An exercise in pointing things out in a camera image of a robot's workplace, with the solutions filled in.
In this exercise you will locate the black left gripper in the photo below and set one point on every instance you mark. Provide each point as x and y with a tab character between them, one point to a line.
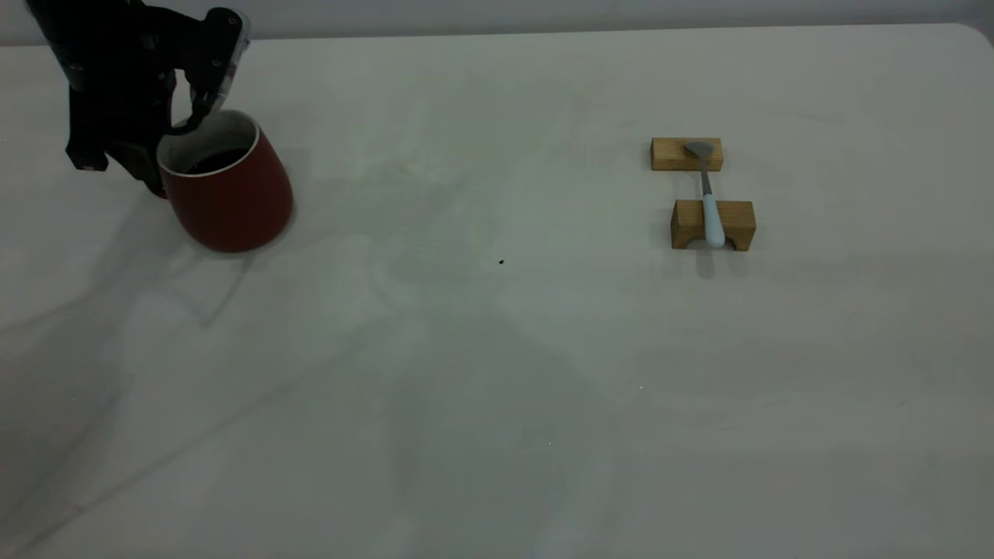
109	43

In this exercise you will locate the arched wooden block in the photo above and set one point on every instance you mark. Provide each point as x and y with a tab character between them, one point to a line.
738	221

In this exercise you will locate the flat rectangular wooden block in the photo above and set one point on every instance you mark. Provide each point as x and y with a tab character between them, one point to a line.
668	155

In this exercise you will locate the red ceramic coffee cup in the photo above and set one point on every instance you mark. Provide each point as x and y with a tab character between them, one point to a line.
237	202

